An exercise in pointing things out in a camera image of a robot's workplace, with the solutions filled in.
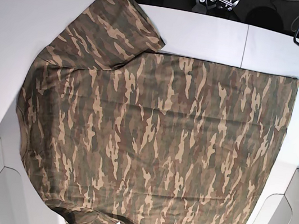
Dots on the camouflage T-shirt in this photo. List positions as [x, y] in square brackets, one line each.
[113, 131]

